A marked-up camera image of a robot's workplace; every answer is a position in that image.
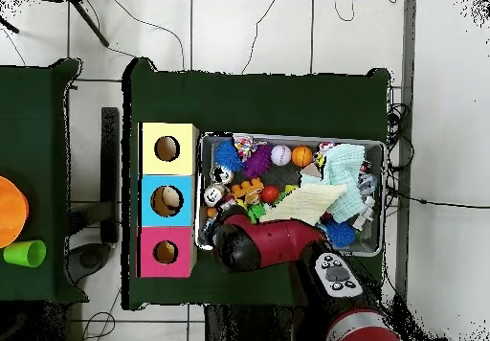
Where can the silver mesh bin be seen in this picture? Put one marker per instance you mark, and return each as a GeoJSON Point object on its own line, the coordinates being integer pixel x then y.
{"type": "Point", "coordinates": [373, 237]}

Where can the blue fuzzy ball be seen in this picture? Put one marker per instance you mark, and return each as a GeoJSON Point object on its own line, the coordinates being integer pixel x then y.
{"type": "Point", "coordinates": [227, 156]}

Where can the orange bowl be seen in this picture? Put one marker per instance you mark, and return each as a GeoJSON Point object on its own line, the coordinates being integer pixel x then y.
{"type": "Point", "coordinates": [11, 210]}

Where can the dark green tablecloth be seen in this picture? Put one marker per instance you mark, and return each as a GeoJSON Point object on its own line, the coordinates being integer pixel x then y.
{"type": "Point", "coordinates": [30, 126]}
{"type": "Point", "coordinates": [249, 103]}

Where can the cream waffle cloth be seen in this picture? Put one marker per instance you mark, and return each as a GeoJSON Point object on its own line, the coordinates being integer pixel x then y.
{"type": "Point", "coordinates": [302, 203]}

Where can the orange toy brick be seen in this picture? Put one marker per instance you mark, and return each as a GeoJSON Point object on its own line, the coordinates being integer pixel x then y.
{"type": "Point", "coordinates": [247, 188]}

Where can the green plastic cup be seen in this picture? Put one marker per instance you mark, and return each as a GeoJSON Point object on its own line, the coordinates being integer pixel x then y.
{"type": "Point", "coordinates": [23, 254]}

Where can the white toy baseball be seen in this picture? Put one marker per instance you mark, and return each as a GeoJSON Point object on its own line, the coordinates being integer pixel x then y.
{"type": "Point", "coordinates": [280, 154]}

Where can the green fuzzy toy with eyes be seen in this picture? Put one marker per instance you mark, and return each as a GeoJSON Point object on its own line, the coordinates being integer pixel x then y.
{"type": "Point", "coordinates": [256, 211]}

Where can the grey floor base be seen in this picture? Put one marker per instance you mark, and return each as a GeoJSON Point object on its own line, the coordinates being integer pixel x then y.
{"type": "Point", "coordinates": [90, 260]}

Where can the mint green waffle cloth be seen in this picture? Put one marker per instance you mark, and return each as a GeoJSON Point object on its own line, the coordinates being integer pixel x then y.
{"type": "Point", "coordinates": [344, 176]}

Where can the wooden three-hole box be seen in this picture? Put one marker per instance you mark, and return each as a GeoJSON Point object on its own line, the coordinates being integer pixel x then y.
{"type": "Point", "coordinates": [180, 218]}

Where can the purple spiky ball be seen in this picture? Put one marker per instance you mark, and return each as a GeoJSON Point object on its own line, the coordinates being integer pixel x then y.
{"type": "Point", "coordinates": [258, 161]}

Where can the red ball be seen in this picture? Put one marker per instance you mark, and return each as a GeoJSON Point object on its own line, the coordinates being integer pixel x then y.
{"type": "Point", "coordinates": [270, 194]}

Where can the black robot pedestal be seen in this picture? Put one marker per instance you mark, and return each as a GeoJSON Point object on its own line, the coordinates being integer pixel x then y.
{"type": "Point", "coordinates": [249, 325]}

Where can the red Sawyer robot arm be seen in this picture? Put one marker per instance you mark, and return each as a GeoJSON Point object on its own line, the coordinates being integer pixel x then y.
{"type": "Point", "coordinates": [279, 241]}

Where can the black tripod leg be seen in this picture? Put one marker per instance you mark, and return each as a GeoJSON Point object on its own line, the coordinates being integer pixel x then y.
{"type": "Point", "coordinates": [90, 23]}
{"type": "Point", "coordinates": [9, 27]}

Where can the orange toy basketball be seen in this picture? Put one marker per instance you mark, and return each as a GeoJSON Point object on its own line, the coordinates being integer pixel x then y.
{"type": "Point", "coordinates": [302, 156]}

